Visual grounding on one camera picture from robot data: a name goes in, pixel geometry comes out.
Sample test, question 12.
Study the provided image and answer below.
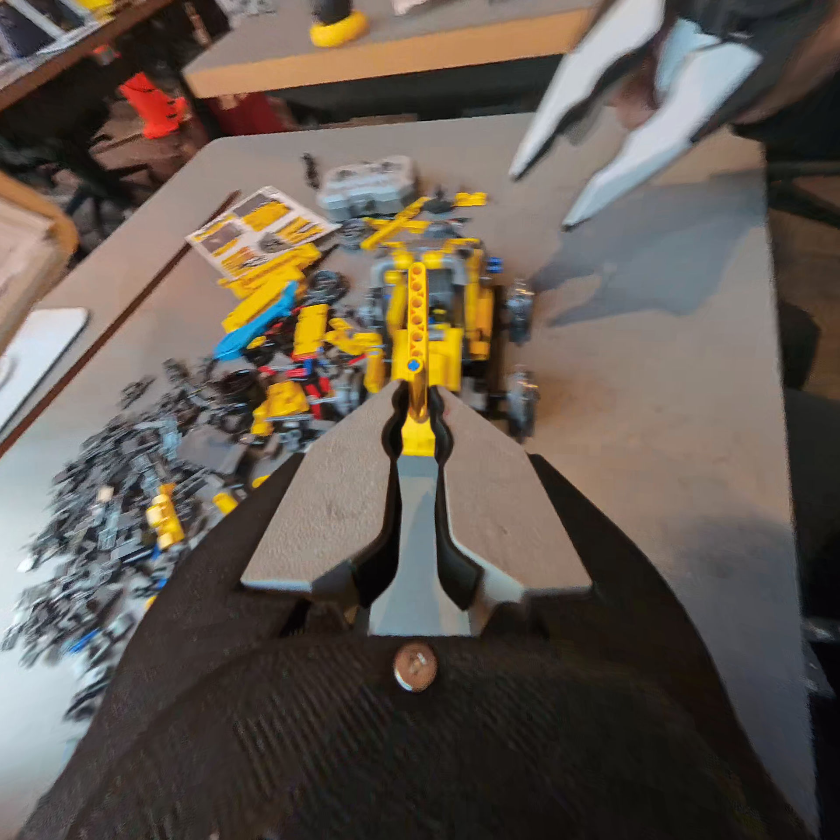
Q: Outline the yellow angled brick beam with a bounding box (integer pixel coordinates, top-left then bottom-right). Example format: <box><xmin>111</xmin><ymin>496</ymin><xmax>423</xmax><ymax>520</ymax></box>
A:
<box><xmin>360</xmin><ymin>195</ymin><xmax>433</xmax><ymax>251</ymax></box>

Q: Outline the black toy wheel hub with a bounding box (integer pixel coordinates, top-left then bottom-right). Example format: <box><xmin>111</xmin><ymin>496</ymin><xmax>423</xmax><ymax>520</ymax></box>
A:
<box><xmin>306</xmin><ymin>268</ymin><xmax>351</xmax><ymax>307</ymax></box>

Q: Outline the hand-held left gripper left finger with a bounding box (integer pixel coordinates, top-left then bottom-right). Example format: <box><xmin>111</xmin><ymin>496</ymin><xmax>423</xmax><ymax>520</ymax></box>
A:
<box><xmin>239</xmin><ymin>381</ymin><xmax>404</xmax><ymax>608</ymax></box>

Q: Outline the wood rimmed grey table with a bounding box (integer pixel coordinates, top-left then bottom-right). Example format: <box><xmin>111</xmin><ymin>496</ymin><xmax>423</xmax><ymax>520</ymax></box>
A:
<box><xmin>182</xmin><ymin>0</ymin><xmax>602</xmax><ymax>100</ymax></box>

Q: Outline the yellow grey sticker sheet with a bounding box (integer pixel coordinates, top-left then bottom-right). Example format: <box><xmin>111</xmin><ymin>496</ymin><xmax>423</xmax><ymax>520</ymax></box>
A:
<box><xmin>185</xmin><ymin>185</ymin><xmax>341</xmax><ymax>276</ymax></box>

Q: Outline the yellow brick toy car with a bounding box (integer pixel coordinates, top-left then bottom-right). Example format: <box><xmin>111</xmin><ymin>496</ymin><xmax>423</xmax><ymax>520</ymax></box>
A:
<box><xmin>360</xmin><ymin>232</ymin><xmax>542</xmax><ymax>458</ymax></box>

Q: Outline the grey brick battery box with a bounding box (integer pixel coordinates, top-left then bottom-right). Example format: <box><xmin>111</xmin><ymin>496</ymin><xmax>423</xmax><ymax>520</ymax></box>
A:
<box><xmin>316</xmin><ymin>155</ymin><xmax>420</xmax><ymax>221</ymax></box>

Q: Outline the person's right hand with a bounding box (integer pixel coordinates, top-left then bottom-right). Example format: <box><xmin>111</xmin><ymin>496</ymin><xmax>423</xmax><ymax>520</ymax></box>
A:
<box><xmin>613</xmin><ymin>33</ymin><xmax>840</xmax><ymax>130</ymax></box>

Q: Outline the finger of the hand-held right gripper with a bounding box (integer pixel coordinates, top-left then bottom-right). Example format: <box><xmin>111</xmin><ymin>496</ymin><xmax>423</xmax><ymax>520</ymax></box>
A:
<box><xmin>561</xmin><ymin>42</ymin><xmax>763</xmax><ymax>232</ymax></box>
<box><xmin>508</xmin><ymin>0</ymin><xmax>669</xmax><ymax>182</ymax></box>

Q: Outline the pile of small brick parts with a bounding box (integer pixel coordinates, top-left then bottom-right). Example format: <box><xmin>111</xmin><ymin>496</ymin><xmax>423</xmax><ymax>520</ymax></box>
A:
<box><xmin>0</xmin><ymin>282</ymin><xmax>382</xmax><ymax>723</ymax></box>

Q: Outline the bundle of yellow beams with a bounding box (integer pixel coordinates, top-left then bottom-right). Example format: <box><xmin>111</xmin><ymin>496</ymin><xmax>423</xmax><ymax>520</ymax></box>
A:
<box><xmin>216</xmin><ymin>243</ymin><xmax>323</xmax><ymax>333</ymax></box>

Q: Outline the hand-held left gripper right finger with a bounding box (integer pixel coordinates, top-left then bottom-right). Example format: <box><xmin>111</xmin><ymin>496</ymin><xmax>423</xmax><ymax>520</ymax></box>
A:
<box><xmin>432</xmin><ymin>385</ymin><xmax>593</xmax><ymax>634</ymax></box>

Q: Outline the grey desk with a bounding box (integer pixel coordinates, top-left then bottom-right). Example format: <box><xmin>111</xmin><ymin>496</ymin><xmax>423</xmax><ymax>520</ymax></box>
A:
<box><xmin>0</xmin><ymin>113</ymin><xmax>821</xmax><ymax>834</ymax></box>

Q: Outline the long yellow brick beam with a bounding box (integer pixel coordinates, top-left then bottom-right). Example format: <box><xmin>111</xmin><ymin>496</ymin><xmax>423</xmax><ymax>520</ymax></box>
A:
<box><xmin>405</xmin><ymin>260</ymin><xmax>431</xmax><ymax>382</ymax></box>

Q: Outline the wooden document stand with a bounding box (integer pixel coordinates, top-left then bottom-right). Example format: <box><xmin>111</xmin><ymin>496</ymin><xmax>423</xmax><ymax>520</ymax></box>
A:
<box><xmin>0</xmin><ymin>171</ymin><xmax>90</xmax><ymax>434</ymax></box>

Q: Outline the black ball on yellow ring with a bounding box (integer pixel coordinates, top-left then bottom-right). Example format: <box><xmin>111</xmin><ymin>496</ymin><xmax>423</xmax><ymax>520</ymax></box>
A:
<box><xmin>309</xmin><ymin>0</ymin><xmax>370</xmax><ymax>49</ymax></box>

